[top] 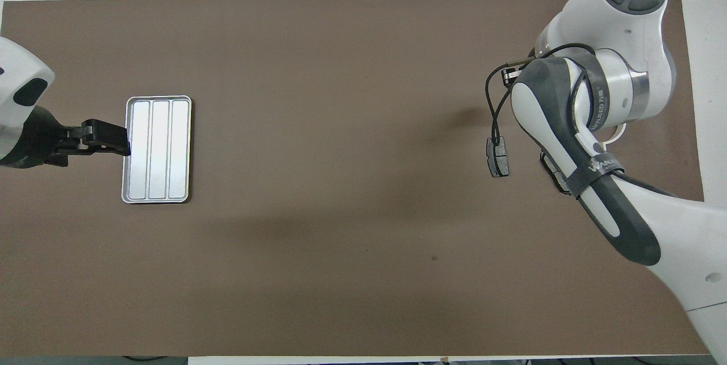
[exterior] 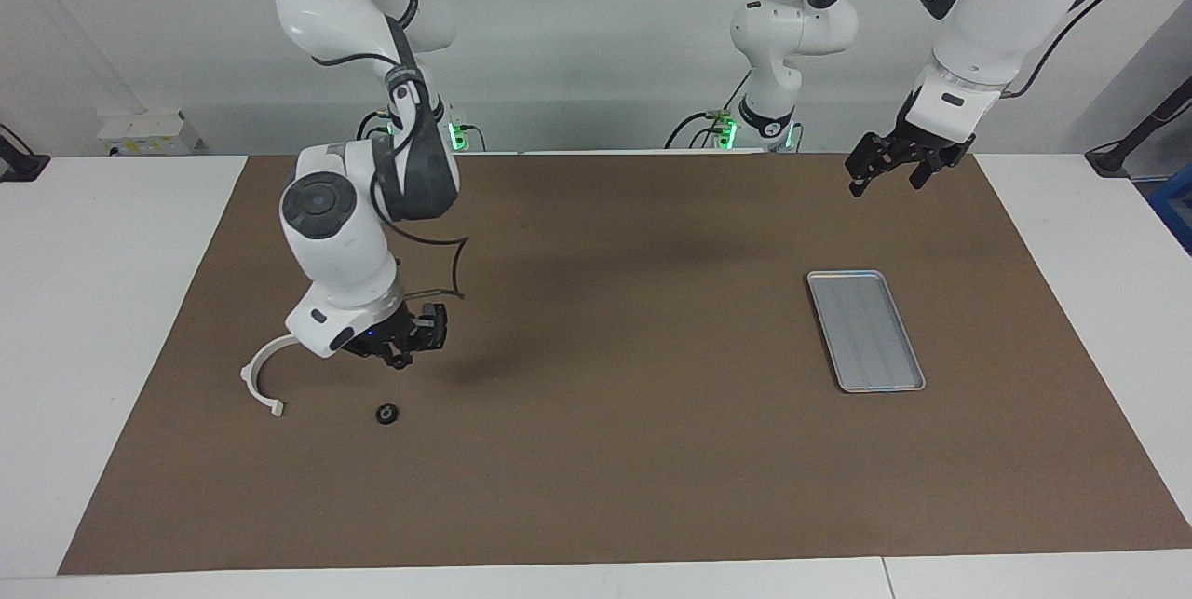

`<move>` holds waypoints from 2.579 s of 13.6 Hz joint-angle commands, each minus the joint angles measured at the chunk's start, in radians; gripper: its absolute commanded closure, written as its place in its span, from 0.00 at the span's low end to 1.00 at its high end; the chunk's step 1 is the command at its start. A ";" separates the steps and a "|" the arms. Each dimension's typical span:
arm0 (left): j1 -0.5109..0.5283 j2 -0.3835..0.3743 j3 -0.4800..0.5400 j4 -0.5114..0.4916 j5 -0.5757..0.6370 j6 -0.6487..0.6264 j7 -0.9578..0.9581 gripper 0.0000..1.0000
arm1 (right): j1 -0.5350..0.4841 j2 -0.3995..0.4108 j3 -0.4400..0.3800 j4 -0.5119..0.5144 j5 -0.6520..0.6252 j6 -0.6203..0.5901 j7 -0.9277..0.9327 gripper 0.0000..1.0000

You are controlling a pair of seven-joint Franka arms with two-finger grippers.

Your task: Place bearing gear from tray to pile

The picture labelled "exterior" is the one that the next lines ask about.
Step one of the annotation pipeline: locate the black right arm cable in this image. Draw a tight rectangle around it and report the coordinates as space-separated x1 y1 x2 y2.
307 0 469 302

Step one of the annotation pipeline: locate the blue bin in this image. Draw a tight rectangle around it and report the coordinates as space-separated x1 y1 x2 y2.
1147 172 1192 255

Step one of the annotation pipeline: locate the white box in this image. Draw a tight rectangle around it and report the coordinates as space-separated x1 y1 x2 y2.
98 110 201 156

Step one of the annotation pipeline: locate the silver metal tray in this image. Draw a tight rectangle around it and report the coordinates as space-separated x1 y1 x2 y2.
806 270 927 394

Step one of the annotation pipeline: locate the black left base cable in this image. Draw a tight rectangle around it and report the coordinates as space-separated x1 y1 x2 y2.
665 68 751 150

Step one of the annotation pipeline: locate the white curved plastic bracket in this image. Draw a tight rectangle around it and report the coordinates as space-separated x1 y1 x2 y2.
240 336 293 418

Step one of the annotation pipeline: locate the black angled stand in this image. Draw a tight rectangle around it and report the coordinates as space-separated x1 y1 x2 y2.
1085 77 1192 178

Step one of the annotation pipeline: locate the brown table mat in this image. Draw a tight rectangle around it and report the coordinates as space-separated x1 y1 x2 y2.
58 152 1192 575

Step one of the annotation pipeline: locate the black stand foot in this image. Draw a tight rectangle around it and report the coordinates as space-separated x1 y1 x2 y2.
0 124 50 183

